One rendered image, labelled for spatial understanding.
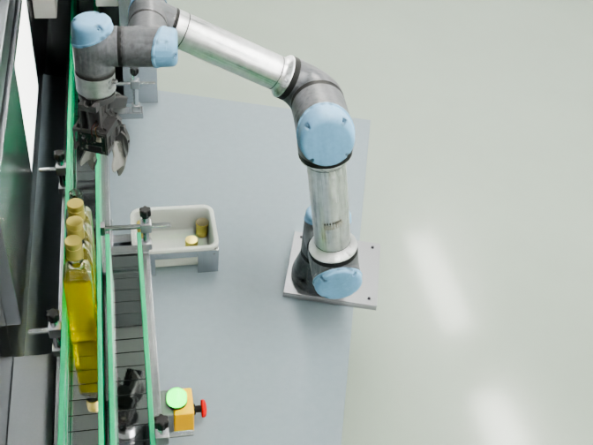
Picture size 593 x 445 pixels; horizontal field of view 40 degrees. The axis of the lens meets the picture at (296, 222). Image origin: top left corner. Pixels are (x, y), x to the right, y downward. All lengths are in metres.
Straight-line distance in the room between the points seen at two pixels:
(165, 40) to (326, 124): 0.35
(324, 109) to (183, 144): 1.05
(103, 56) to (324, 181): 0.53
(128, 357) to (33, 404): 0.22
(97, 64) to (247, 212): 0.94
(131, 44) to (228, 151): 1.10
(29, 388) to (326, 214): 0.73
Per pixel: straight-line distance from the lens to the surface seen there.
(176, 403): 1.82
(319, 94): 1.71
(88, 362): 1.86
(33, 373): 1.86
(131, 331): 1.91
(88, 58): 1.58
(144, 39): 1.57
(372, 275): 2.23
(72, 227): 1.75
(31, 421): 1.79
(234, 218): 2.37
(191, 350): 2.04
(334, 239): 1.87
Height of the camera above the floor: 2.33
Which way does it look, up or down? 42 degrees down
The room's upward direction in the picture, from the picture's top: 7 degrees clockwise
